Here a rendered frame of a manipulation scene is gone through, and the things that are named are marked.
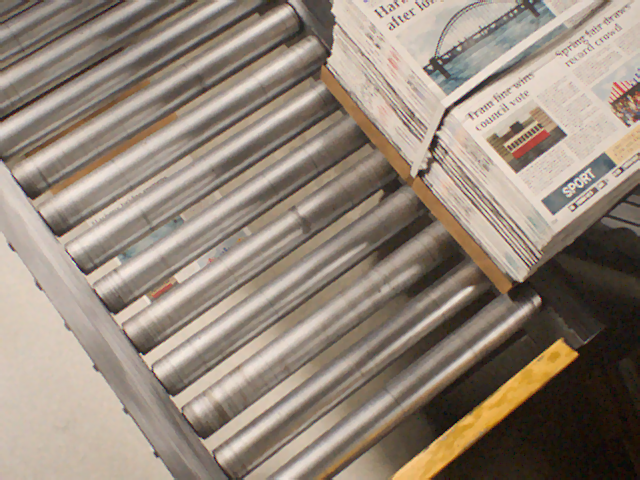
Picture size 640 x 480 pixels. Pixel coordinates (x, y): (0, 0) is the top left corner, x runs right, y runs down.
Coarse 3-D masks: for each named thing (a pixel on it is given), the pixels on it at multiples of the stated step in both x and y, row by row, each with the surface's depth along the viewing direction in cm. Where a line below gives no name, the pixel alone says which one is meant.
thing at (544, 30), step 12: (588, 0) 94; (564, 12) 93; (576, 12) 93; (552, 24) 92; (540, 36) 92; (516, 48) 91; (504, 60) 91; (480, 72) 90; (492, 72) 90; (468, 84) 90; (456, 96) 90
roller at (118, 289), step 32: (352, 128) 114; (288, 160) 112; (320, 160) 112; (256, 192) 110; (288, 192) 112; (192, 224) 108; (224, 224) 108; (160, 256) 106; (192, 256) 108; (96, 288) 104; (128, 288) 105
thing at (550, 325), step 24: (288, 0) 120; (312, 0) 120; (312, 24) 119; (336, 24) 119; (432, 216) 122; (552, 264) 109; (552, 288) 108; (576, 288) 108; (552, 312) 108; (576, 312) 107; (600, 312) 108; (552, 336) 112; (576, 336) 107
